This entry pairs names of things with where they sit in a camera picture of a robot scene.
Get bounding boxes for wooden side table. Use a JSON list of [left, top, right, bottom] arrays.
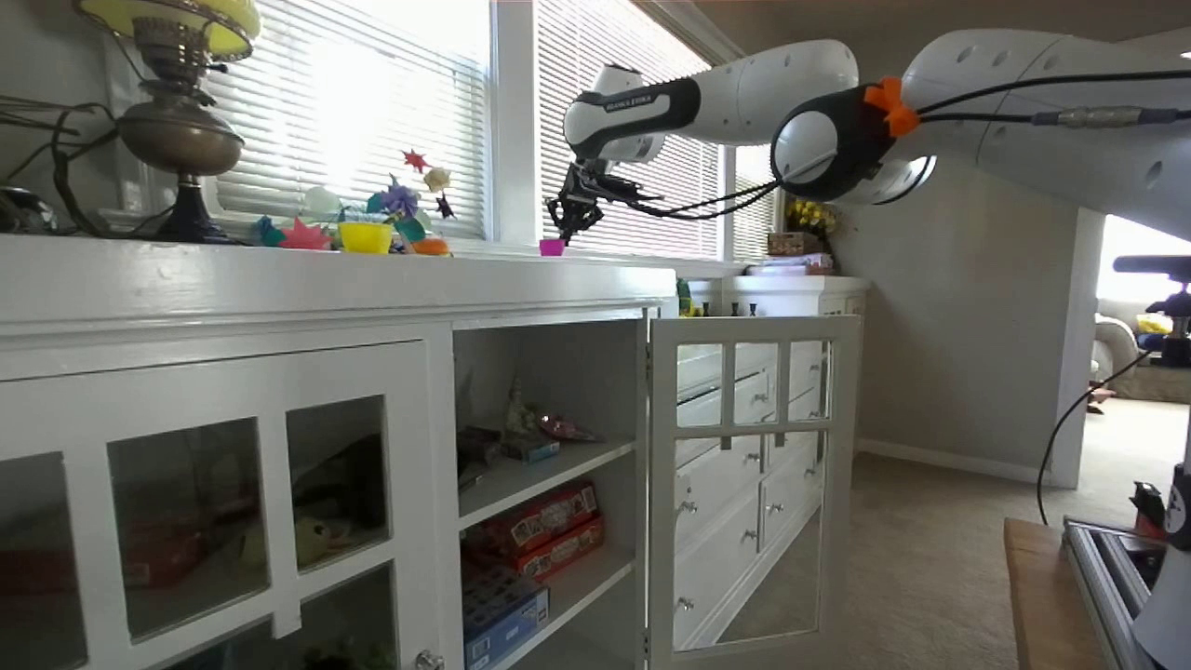
[[1002, 517, 1104, 670]]

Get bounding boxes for yellow flower pot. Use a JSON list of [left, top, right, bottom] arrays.
[[765, 196, 839, 275]]

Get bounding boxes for small orange bowl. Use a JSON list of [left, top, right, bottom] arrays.
[[412, 239, 451, 259]]

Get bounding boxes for white drawer dresser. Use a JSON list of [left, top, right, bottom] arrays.
[[675, 272, 871, 654]]

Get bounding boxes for red board game boxes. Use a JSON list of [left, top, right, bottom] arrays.
[[478, 481, 604, 580]]

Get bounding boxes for blue board game box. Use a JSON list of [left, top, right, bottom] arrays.
[[466, 594, 546, 670]]

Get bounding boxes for colourful toy flower figure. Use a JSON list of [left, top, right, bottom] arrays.
[[366, 148, 453, 245]]

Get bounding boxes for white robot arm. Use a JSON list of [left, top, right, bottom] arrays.
[[545, 30, 1191, 252]]

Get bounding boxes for white glass-door cabinet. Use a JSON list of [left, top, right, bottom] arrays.
[[0, 239, 675, 670]]

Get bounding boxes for small red pink bowl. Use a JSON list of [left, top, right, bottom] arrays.
[[281, 225, 332, 249]]

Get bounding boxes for brass lamp yellow shade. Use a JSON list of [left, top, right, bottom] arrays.
[[76, 0, 259, 244]]

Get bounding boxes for small yellow bowl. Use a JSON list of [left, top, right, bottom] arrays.
[[339, 221, 393, 259]]

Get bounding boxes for open white cabinet door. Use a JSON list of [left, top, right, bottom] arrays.
[[649, 318, 858, 670]]

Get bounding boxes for figurines on cabinet shelf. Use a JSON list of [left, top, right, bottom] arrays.
[[459, 395, 594, 471]]

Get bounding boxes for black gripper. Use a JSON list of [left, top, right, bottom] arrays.
[[546, 160, 640, 245]]

